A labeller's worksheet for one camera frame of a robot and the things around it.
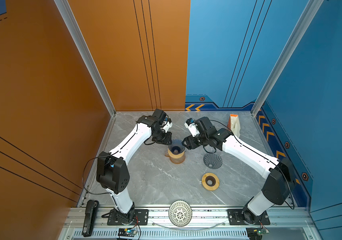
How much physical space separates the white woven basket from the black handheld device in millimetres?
383

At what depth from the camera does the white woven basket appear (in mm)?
723

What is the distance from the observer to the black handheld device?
69cm
